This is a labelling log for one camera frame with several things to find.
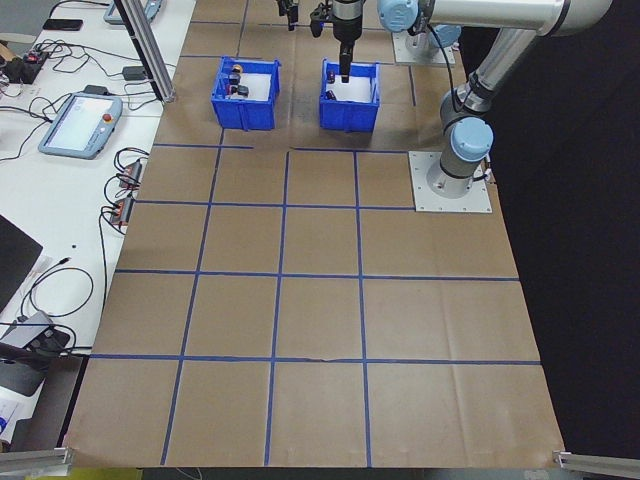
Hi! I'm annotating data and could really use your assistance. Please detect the blue plastic battery bin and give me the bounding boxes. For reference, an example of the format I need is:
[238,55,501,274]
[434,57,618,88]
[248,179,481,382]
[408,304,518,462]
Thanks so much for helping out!
[318,57,383,135]

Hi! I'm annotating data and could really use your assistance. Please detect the blue plastic button bin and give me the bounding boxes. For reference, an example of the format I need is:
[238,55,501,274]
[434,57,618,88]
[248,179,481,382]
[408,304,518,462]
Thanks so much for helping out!
[209,55,283,133]

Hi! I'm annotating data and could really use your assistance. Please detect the white foam bin liner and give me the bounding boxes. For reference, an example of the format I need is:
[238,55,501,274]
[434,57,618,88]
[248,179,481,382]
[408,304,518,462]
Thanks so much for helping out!
[327,74,375,105]

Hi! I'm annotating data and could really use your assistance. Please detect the pile of electronic parts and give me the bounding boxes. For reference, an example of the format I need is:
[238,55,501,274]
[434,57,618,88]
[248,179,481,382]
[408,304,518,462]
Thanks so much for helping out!
[234,73,274,101]

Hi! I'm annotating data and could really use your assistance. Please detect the grey blue teach pendant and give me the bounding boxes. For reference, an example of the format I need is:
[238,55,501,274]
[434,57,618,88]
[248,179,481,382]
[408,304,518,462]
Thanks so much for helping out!
[38,91,124,161]
[103,0,167,25]

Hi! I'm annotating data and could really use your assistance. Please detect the black electronics board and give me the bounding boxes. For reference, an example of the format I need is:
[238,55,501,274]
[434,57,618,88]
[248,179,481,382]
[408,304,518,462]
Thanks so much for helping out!
[3,48,52,85]

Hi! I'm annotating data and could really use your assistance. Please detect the white side table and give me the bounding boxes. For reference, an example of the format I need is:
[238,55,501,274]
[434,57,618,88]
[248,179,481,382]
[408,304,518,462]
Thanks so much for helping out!
[0,0,196,451]

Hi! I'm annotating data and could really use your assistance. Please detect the black laptop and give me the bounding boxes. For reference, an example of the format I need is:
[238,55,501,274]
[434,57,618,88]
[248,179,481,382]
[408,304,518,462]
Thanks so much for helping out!
[0,214,45,314]

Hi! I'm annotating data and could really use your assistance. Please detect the grey docking hub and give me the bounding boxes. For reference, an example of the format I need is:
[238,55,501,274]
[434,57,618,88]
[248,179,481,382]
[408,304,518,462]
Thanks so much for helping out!
[0,310,71,351]

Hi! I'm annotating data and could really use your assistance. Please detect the black monitor stand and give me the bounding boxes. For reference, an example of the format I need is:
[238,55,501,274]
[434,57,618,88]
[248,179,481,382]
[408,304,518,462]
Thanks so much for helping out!
[0,342,51,399]

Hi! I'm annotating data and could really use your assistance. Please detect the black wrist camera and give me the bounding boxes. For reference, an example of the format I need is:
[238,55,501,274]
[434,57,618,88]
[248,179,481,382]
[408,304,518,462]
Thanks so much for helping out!
[308,2,335,39]

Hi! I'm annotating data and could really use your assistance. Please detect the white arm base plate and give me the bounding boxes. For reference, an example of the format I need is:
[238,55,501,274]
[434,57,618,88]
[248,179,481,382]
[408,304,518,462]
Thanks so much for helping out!
[392,30,459,65]
[408,150,494,214]

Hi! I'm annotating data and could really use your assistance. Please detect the aluminium profile post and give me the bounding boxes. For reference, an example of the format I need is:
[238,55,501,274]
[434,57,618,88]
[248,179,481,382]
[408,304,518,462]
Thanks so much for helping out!
[113,0,177,105]

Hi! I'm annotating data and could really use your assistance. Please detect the black orange cable adapter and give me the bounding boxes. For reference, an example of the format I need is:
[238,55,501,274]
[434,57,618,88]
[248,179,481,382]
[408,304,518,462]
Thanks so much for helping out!
[117,158,144,189]
[107,197,136,231]

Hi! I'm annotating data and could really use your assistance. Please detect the black pendant cable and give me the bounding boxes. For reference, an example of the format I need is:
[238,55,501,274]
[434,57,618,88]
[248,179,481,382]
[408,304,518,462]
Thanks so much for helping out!
[0,94,56,162]

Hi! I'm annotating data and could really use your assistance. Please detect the black frame cover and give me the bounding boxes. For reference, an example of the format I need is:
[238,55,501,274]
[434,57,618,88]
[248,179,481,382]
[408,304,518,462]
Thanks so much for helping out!
[457,0,640,459]

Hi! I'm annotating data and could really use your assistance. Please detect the black adapter cable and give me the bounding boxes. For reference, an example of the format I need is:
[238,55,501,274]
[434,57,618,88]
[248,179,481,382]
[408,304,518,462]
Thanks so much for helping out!
[88,199,126,354]

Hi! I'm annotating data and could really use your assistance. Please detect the black looped usb cable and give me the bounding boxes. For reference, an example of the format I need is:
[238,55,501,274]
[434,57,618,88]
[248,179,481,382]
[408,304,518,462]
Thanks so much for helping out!
[22,256,96,321]

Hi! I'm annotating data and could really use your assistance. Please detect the aluminium profile rail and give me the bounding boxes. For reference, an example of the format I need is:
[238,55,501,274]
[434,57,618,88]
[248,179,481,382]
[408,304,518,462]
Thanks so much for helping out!
[552,449,640,474]
[0,447,76,480]

